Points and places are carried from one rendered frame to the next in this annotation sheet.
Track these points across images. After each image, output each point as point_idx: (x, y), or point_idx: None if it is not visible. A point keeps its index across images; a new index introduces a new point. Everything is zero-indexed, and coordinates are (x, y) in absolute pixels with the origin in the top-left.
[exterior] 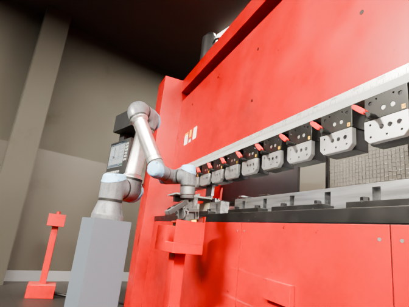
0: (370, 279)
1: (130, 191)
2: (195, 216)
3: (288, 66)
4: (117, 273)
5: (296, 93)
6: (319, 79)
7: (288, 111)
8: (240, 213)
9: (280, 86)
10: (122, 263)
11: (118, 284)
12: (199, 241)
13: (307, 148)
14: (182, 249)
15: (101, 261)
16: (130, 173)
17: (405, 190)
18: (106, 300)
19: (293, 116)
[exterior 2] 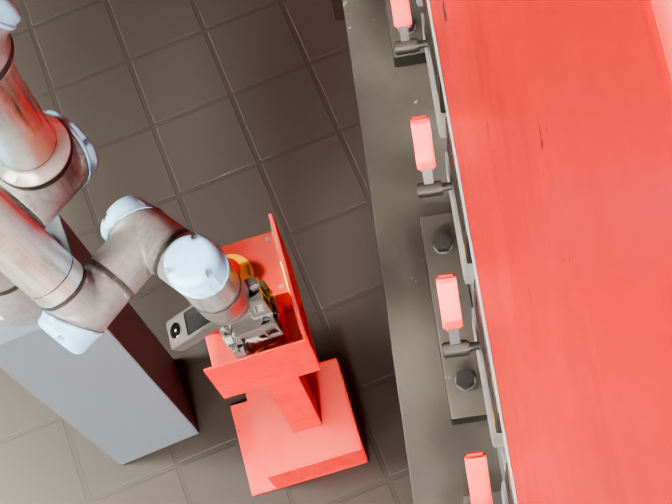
0: None
1: (44, 224)
2: (271, 328)
3: (509, 330)
4: (114, 361)
5: (518, 463)
6: None
7: (506, 426)
8: (398, 395)
9: (494, 295)
10: (116, 349)
11: (130, 365)
12: (303, 362)
13: None
14: (251, 387)
15: (60, 371)
16: (13, 171)
17: None
18: (118, 386)
19: (512, 474)
